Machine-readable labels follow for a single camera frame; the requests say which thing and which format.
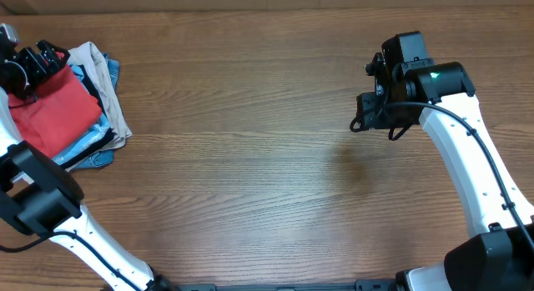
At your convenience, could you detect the red printed t-shirt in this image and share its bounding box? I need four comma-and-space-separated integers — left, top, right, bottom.
8, 65, 102, 158

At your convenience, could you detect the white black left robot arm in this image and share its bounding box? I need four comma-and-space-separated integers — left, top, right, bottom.
1, 24, 175, 290

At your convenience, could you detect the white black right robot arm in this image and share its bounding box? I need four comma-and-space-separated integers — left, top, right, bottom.
350, 32, 533, 291

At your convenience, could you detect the beige folded garment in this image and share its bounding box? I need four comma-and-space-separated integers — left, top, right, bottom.
68, 42, 132, 151

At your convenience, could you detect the blue denim folded garment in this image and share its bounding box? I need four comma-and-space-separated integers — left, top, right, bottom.
77, 53, 120, 169

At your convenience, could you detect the light blue folded t-shirt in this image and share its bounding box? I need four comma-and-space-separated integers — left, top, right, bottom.
53, 64, 114, 170

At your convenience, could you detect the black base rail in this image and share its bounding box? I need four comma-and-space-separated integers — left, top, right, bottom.
175, 278, 405, 291

